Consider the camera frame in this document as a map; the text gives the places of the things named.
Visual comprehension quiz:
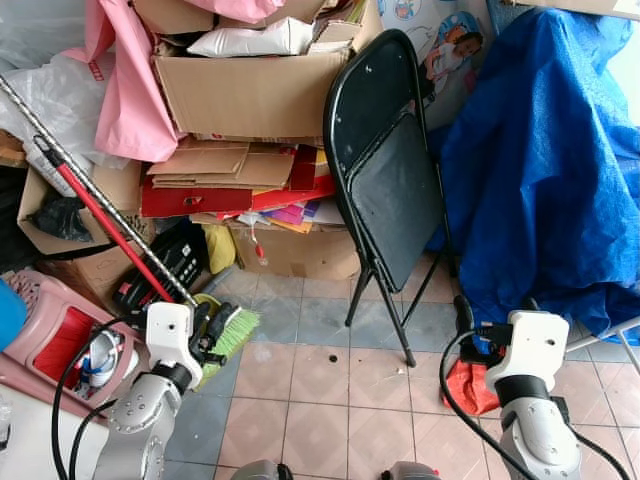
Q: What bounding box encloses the black striped bag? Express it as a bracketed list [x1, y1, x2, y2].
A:
[112, 218, 213, 319]

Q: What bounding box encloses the large open cardboard box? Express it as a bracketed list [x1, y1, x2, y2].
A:
[150, 0, 386, 141]

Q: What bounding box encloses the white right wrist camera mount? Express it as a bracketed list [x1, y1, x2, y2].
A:
[484, 310, 572, 398]

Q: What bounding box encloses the flattened brown cardboard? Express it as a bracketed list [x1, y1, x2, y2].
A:
[147, 138, 298, 191]

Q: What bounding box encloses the black plastic bag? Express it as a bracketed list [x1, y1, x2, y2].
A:
[28, 195, 96, 244]

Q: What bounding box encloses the grey robot left leg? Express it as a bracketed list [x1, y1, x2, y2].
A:
[230, 460, 293, 480]

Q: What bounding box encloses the red flat box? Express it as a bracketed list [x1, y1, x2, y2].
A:
[140, 148, 338, 219]

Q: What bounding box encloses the pale flat board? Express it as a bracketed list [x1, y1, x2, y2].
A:
[500, 0, 640, 21]

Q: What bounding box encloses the white metal rack leg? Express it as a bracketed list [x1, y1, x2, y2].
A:
[565, 318, 640, 363]

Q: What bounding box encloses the white and blue shoe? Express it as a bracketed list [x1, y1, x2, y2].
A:
[78, 328, 126, 389]

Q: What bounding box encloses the grey robot leg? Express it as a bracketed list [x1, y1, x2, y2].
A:
[390, 462, 443, 480]
[230, 460, 293, 480]

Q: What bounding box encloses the black folding chair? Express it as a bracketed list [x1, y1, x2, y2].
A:
[322, 28, 459, 369]

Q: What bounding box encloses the small open cardboard box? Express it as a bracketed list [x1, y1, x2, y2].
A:
[17, 160, 151, 257]

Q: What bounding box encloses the green broom with red handle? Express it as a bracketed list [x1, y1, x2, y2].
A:
[35, 135, 263, 389]

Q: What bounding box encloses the blue plastic container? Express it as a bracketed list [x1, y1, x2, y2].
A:
[0, 278, 28, 353]

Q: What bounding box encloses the orange-red bag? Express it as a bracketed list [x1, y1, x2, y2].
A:
[445, 353, 503, 417]

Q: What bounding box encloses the pale book stack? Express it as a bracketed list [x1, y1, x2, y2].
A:
[305, 0, 373, 53]

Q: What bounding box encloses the child print package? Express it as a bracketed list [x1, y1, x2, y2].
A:
[383, 0, 493, 131]

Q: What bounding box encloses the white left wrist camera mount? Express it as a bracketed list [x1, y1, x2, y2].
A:
[145, 302, 196, 378]

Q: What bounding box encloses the colourful paper stack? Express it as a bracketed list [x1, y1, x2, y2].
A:
[250, 198, 326, 236]

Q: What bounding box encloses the translucent white plastic bag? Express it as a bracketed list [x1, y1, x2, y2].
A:
[0, 52, 119, 169]

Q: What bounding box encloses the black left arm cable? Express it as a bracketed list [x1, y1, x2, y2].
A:
[50, 318, 151, 480]

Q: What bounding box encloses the pink cloth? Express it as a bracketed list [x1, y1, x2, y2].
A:
[183, 0, 288, 25]

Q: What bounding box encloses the grey robot right leg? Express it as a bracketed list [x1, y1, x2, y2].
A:
[390, 462, 443, 480]

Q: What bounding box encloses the blue tarp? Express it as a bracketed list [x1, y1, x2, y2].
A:
[428, 8, 640, 339]

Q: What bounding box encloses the white soft packet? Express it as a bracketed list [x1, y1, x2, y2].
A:
[187, 17, 316, 59]

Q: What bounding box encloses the plain brown cardboard box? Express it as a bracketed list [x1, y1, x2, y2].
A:
[38, 240, 151, 313]

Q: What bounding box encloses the low brown cardboard box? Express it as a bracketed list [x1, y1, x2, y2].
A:
[225, 218, 363, 281]

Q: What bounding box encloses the pink plastic bag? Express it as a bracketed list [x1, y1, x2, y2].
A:
[62, 0, 183, 164]

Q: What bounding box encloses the yellow bag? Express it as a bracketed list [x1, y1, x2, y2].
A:
[200, 224, 239, 276]

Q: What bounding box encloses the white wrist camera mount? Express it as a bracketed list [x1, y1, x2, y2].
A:
[145, 302, 196, 378]
[484, 310, 572, 398]

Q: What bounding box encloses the chrome spiral pole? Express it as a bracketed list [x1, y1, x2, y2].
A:
[0, 72, 198, 303]

